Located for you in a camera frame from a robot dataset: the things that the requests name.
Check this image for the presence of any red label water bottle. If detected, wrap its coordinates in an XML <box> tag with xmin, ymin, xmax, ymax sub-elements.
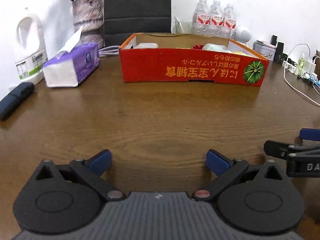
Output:
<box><xmin>209</xmin><ymin>0</ymin><xmax>224</xmax><ymax>37</ymax></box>
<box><xmin>223</xmin><ymin>3</ymin><xmax>237</xmax><ymax>38</ymax></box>
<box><xmin>193</xmin><ymin>0</ymin><xmax>210</xmax><ymax>36</ymax></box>

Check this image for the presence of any black paper bag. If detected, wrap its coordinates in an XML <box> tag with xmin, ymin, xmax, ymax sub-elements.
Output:
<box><xmin>103</xmin><ymin>0</ymin><xmax>173</xmax><ymax>47</ymax></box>

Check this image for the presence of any white cable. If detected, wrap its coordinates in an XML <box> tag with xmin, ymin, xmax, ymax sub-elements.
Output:
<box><xmin>283</xmin><ymin>43</ymin><xmax>320</xmax><ymax>106</ymax></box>

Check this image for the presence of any white round robot toy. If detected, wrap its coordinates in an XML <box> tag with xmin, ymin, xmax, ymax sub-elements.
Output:
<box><xmin>233</xmin><ymin>26</ymin><xmax>252</xmax><ymax>47</ymax></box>

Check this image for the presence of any white power strip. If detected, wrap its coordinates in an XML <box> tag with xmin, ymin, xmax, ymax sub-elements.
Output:
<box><xmin>282</xmin><ymin>59</ymin><xmax>318</xmax><ymax>80</ymax></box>

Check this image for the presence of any white detergent bottle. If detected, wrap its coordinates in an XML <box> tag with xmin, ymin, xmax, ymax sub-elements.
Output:
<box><xmin>13</xmin><ymin>7</ymin><xmax>49</xmax><ymax>86</ymax></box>

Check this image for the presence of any white wet wipes pack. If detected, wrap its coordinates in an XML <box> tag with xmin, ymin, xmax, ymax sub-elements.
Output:
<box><xmin>134</xmin><ymin>42</ymin><xmax>159</xmax><ymax>50</ymax></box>

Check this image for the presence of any white pink tin box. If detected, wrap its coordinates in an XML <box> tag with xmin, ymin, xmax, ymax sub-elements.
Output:
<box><xmin>253</xmin><ymin>40</ymin><xmax>277</xmax><ymax>58</ymax></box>

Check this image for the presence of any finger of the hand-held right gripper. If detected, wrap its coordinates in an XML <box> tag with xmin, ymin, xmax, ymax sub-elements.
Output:
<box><xmin>264</xmin><ymin>140</ymin><xmax>320</xmax><ymax>161</ymax></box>
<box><xmin>299</xmin><ymin>128</ymin><xmax>320</xmax><ymax>141</ymax></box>

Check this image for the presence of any clear glass mug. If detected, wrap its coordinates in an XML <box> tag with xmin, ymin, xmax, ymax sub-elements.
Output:
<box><xmin>173</xmin><ymin>17</ymin><xmax>194</xmax><ymax>34</ymax></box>

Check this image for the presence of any mint green soft pack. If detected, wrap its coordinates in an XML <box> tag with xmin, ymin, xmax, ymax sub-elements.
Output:
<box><xmin>202</xmin><ymin>43</ymin><xmax>229</xmax><ymax>53</ymax></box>

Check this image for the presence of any white plug-in charger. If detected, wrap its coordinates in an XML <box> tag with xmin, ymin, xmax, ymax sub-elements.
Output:
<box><xmin>297</xmin><ymin>55</ymin><xmax>317</xmax><ymax>73</ymax></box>

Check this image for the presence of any navy glasses case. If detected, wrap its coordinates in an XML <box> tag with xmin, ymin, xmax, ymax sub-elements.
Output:
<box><xmin>0</xmin><ymin>82</ymin><xmax>35</xmax><ymax>121</ymax></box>

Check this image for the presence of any purple tissue pack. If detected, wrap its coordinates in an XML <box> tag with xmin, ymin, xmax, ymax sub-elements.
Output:
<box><xmin>42</xmin><ymin>25</ymin><xmax>101</xmax><ymax>88</ymax></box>

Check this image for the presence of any orange cardboard box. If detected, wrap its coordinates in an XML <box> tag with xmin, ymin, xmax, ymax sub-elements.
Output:
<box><xmin>118</xmin><ymin>32</ymin><xmax>270</xmax><ymax>87</ymax></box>

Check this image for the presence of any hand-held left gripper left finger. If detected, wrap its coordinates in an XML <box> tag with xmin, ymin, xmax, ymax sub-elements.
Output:
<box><xmin>35</xmin><ymin>149</ymin><xmax>126</xmax><ymax>202</ymax></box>

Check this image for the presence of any patterned purple vase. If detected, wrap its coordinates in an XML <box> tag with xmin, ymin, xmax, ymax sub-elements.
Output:
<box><xmin>72</xmin><ymin>0</ymin><xmax>104</xmax><ymax>49</ymax></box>

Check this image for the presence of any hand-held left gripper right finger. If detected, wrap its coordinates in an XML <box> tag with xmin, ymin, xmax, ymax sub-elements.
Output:
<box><xmin>192</xmin><ymin>149</ymin><xmax>283</xmax><ymax>201</ymax></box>

